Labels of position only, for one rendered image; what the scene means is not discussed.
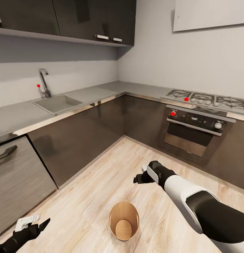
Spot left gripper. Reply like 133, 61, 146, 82
10, 218, 51, 251

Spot trash can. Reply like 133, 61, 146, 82
108, 201, 140, 242

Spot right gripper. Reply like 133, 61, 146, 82
133, 172, 155, 184

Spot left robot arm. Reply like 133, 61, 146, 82
0, 214, 51, 253

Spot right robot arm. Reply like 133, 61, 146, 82
133, 161, 244, 253

